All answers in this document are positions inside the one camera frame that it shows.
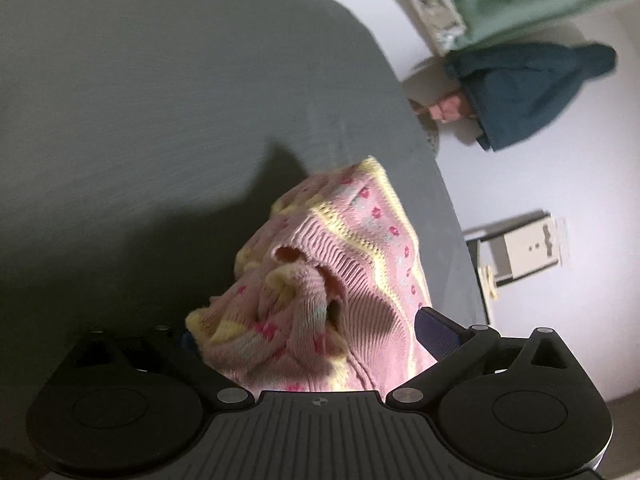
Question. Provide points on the pink hanging cloth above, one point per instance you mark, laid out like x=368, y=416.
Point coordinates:
x=447, y=107

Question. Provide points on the pale yellow cloth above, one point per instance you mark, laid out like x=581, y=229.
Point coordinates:
x=487, y=280

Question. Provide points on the white chair with black legs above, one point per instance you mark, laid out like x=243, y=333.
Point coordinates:
x=530, y=250

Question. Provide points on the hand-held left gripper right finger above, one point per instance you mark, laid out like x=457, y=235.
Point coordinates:
x=435, y=330

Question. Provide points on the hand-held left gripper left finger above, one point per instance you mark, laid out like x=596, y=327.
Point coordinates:
x=187, y=357

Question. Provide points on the pink striped knit sweater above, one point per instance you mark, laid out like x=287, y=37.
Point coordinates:
x=350, y=240

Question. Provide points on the dark teal hanging garment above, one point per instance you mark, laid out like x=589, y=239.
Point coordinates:
x=520, y=90

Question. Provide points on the grey knitted round cushion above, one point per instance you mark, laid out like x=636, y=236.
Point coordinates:
x=432, y=140

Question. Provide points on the clear plastic container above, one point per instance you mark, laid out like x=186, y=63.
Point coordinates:
x=440, y=15

